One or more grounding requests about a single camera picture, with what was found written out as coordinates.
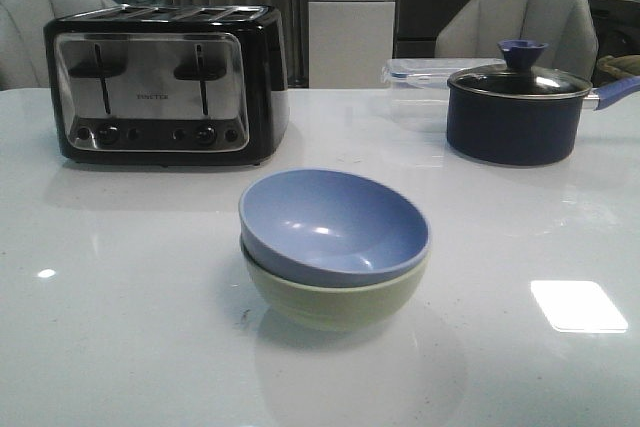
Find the glass pot lid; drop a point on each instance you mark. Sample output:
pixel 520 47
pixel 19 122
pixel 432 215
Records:
pixel 520 77

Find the blue bowl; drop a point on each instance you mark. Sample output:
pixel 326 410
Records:
pixel 331 228

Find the green bowl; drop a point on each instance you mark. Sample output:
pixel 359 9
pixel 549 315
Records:
pixel 335 309

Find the dark blue saucepan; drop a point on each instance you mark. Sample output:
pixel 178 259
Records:
pixel 522 131

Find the grey armchair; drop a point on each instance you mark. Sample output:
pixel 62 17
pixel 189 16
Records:
pixel 23 49
pixel 566 25

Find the clear plastic food container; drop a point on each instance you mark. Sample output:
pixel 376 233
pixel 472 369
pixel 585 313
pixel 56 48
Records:
pixel 418 92

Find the black and steel toaster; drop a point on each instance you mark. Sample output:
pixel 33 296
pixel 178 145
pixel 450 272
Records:
pixel 169 85

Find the grey armchair left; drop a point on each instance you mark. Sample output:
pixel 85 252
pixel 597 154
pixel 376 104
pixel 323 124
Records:
pixel 23 49

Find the grey armchair right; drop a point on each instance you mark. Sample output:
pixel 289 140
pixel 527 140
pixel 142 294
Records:
pixel 566 25

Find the white refrigerator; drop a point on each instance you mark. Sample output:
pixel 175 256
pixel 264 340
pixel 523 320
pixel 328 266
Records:
pixel 349 41

